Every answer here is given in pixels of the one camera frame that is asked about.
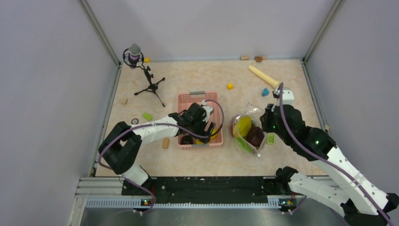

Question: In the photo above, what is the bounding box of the dark maroon toy fruit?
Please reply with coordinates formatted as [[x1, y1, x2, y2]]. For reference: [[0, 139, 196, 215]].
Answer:
[[246, 126, 264, 148]]

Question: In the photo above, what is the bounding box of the clear zip top bag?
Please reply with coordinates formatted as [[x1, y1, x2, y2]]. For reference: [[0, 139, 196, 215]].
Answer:
[[230, 102, 267, 158]]

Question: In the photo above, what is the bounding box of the pink plastic basket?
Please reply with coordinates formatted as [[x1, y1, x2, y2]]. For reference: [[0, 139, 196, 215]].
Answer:
[[176, 91, 224, 149]]

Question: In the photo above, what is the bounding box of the yellow toy mango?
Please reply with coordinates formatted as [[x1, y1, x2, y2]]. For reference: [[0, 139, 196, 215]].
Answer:
[[232, 116, 252, 137]]

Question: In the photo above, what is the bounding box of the green toy starfruit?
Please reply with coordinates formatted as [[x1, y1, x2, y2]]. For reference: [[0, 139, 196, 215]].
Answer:
[[235, 137, 254, 154]]

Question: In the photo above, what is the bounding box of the dark purple toy fruit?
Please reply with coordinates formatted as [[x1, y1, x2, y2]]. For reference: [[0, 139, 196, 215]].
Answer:
[[180, 135, 194, 145]]

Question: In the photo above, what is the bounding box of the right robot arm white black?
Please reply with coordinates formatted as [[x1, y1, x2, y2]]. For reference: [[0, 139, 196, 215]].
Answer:
[[260, 104, 399, 226]]

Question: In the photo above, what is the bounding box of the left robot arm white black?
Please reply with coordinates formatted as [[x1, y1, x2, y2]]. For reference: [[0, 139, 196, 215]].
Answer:
[[98, 101, 215, 195]]

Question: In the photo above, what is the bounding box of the blue toy block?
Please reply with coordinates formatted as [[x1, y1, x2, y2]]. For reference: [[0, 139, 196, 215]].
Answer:
[[262, 88, 270, 97]]

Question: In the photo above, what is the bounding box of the tan wooden block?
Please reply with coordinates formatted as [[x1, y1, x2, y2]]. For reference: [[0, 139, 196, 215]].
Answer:
[[161, 138, 170, 149]]

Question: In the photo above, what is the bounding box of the cream toy rolling pin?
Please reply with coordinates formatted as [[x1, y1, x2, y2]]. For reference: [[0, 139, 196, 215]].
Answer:
[[248, 65, 281, 89]]

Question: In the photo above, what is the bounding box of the yellow cube block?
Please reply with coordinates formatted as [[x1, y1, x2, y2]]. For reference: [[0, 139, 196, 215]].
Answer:
[[227, 83, 234, 90]]

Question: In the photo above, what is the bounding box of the green rectangular block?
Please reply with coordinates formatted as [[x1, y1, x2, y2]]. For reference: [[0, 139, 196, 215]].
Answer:
[[142, 113, 153, 121]]

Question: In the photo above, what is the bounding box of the black microphone tripod stand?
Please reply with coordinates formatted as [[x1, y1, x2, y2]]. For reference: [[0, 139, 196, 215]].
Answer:
[[134, 66, 166, 107]]

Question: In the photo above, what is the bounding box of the light wooden cube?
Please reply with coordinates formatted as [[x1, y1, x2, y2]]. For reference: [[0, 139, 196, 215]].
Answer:
[[119, 98, 128, 105]]

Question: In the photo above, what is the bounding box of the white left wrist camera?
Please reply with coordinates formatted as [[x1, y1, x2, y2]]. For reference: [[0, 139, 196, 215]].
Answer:
[[200, 100, 214, 122]]

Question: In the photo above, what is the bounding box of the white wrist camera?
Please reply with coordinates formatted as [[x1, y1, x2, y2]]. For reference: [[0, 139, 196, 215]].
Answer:
[[200, 100, 214, 122], [273, 88, 295, 108]]

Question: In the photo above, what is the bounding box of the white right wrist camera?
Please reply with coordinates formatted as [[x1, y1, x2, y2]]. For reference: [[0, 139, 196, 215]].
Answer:
[[273, 88, 295, 108]]

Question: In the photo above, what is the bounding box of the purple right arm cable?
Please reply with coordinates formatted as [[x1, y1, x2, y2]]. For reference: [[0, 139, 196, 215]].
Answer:
[[278, 82, 399, 226]]

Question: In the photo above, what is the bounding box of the brown round block at wall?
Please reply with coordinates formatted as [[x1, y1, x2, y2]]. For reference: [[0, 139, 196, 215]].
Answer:
[[254, 56, 263, 63]]

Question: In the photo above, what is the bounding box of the grey microphone with shock mount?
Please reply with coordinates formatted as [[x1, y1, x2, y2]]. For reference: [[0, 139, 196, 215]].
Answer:
[[123, 43, 144, 69]]

